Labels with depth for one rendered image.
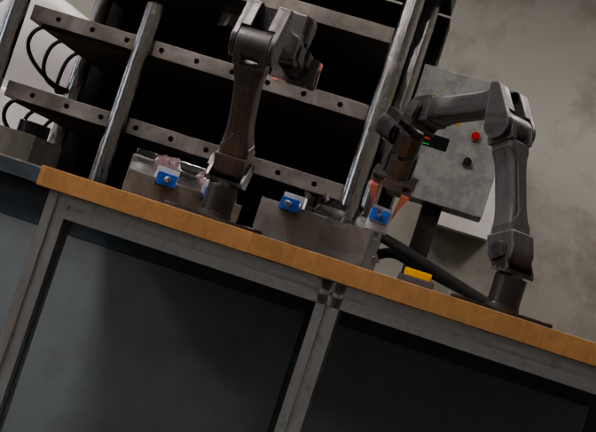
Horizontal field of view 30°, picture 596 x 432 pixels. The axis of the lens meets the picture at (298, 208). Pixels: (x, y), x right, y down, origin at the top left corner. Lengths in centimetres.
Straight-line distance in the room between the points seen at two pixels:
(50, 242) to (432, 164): 151
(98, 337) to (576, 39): 404
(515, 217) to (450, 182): 117
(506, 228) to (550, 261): 372
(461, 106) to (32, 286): 95
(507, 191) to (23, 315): 97
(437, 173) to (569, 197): 264
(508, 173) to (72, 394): 108
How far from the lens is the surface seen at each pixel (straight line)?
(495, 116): 228
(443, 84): 340
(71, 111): 350
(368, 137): 324
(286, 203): 240
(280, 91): 336
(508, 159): 225
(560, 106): 602
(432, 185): 335
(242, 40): 216
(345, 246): 247
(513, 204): 221
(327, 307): 204
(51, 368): 259
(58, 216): 217
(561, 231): 592
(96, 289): 255
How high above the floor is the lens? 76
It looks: 3 degrees up
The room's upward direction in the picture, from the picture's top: 18 degrees clockwise
